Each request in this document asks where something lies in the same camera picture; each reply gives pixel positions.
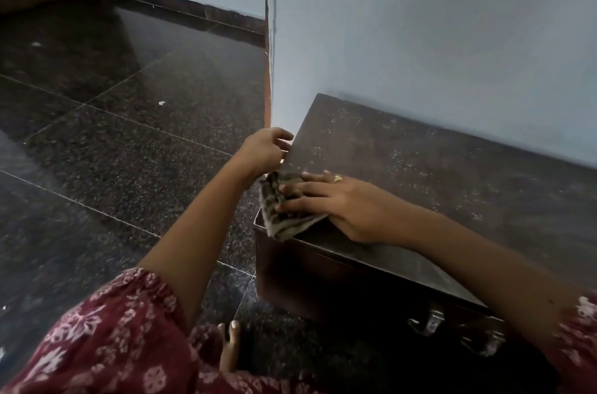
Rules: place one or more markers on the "person's right hand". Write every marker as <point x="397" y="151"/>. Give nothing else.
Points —
<point x="354" y="209"/>

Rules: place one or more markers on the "person's left hand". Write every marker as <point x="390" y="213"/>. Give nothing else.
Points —
<point x="259" y="151"/>

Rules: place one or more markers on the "person's left fingers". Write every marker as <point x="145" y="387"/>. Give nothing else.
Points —
<point x="280" y="133"/>

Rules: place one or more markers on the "person's right middle finger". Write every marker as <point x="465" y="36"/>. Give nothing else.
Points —
<point x="308" y="188"/>

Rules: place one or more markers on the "grey patterned cleaning cloth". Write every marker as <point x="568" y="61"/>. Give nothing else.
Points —
<point x="280" y="221"/>

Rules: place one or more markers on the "dark brown metal trunk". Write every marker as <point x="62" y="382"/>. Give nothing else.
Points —
<point x="443" y="193"/>

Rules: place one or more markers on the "person's right forearm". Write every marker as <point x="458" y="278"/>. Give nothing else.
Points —
<point x="489" y="272"/>

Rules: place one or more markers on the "person's left forearm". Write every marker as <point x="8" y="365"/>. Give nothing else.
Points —
<point x="200" y="240"/>

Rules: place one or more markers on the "person's bare foot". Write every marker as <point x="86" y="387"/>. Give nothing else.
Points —
<point x="229" y="347"/>

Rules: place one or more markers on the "silver trunk latch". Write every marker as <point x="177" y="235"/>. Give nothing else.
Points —
<point x="487" y="341"/>
<point x="431" y="321"/>

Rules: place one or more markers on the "red floral garment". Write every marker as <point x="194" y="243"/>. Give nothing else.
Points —
<point x="112" y="337"/>

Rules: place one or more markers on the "brown wooden door frame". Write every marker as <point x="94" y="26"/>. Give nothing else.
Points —
<point x="267" y="35"/>

